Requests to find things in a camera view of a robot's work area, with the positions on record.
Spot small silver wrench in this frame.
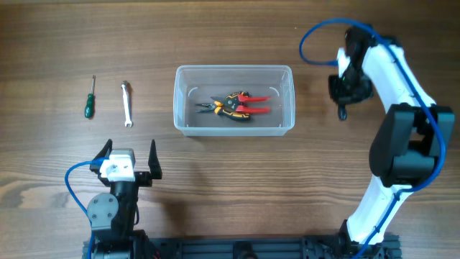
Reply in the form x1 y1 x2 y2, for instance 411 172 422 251
121 81 133 127

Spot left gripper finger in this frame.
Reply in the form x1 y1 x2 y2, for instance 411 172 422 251
93 139 113 161
148 140 162 179

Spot green handled screwdriver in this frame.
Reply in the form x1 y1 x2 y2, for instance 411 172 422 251
84 75 96 119

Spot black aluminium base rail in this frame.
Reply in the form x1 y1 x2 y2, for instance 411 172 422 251
82 235 400 259

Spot red handled snips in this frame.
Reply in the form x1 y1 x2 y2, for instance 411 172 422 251
211 91 271 114

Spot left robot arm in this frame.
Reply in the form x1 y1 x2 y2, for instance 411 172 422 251
82 140 162 258

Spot blue cable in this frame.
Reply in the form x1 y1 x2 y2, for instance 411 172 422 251
298 17 447 259
64 157 109 259

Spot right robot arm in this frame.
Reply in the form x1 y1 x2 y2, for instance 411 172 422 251
328 25 455 258

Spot left blue cable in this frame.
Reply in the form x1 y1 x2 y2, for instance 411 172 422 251
64 157 109 259

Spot orange black long-nose pliers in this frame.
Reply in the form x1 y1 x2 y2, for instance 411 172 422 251
196 91 250 122

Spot clear plastic container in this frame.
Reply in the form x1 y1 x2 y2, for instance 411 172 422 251
173 65 295 137

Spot black red screwdriver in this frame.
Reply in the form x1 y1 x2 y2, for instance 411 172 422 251
338 105 348 121

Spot right blue cable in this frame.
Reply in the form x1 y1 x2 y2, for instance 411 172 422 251
298 17 447 259

